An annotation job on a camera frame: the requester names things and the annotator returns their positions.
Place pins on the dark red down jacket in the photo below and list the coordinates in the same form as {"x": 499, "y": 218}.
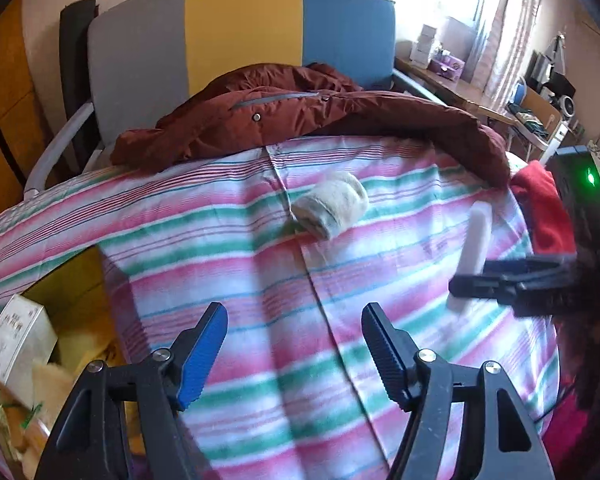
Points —
{"x": 264, "y": 104}

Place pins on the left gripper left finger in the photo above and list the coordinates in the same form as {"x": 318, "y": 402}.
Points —
{"x": 89, "y": 438}

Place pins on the white cloth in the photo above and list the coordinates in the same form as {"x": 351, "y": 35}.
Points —
{"x": 332, "y": 206}

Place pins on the white boxes on desk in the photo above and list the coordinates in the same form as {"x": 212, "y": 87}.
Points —
{"x": 422, "y": 47}

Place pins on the maroon storage box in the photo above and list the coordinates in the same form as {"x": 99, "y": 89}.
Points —
{"x": 75, "y": 299}

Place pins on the striped curtain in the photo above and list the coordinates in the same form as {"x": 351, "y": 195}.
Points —
{"x": 506, "y": 50}

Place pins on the wooden desk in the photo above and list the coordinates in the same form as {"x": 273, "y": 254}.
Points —
{"x": 462, "y": 95}

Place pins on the red cloth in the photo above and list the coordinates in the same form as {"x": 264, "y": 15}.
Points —
{"x": 547, "y": 221}

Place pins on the yellow sponge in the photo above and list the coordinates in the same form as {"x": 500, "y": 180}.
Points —
{"x": 51, "y": 387}

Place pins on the striped tablecloth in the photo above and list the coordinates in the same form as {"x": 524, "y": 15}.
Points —
{"x": 294, "y": 393}

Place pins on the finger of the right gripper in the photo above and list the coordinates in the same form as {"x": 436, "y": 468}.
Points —
{"x": 536, "y": 279}

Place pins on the white cardboard box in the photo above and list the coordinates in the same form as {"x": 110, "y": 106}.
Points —
{"x": 26, "y": 337}

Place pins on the purple box on desk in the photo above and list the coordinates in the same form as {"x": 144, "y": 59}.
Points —
{"x": 447, "y": 66}

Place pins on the grey yellow blue chair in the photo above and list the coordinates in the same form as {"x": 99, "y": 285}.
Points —
{"x": 128, "y": 66}

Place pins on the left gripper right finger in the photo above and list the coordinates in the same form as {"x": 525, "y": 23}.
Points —
{"x": 498, "y": 438}

